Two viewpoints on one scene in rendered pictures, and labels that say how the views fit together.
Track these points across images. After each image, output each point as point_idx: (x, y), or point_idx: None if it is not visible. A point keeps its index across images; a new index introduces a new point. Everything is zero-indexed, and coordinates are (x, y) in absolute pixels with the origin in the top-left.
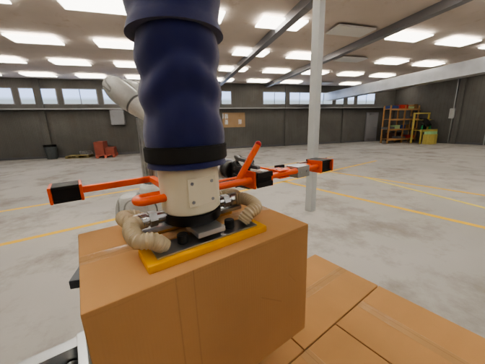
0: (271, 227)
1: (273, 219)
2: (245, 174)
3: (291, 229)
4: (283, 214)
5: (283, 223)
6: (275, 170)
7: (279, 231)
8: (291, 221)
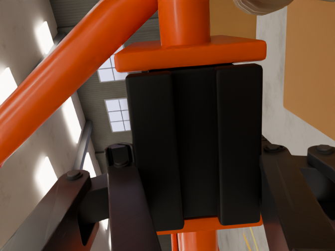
0: (307, 8)
1: (326, 63)
2: (150, 44)
3: (285, 48)
4: (328, 129)
5: (304, 62)
6: (176, 243)
7: (292, 11)
8: (300, 92)
